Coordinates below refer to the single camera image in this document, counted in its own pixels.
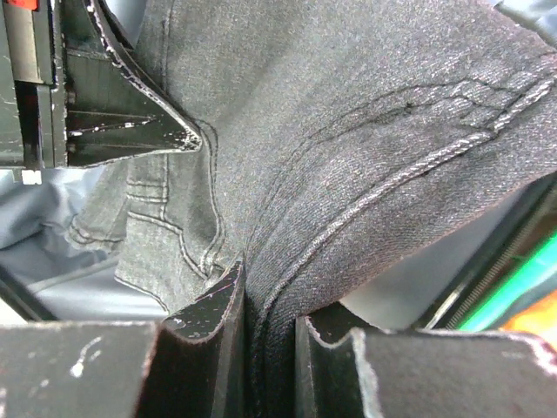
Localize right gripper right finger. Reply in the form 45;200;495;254
295;317;556;417

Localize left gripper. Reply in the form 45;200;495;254
1;1;201;170

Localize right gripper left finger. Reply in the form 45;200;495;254
1;261;245;417

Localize orange item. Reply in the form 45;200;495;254
500;292;556;344

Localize green plastic tray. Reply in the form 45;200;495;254
457;236;556;332

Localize pink hard-shell suitcase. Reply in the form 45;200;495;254
1;168;166;324

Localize black denim jeans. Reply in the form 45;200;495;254
68;1;556;417

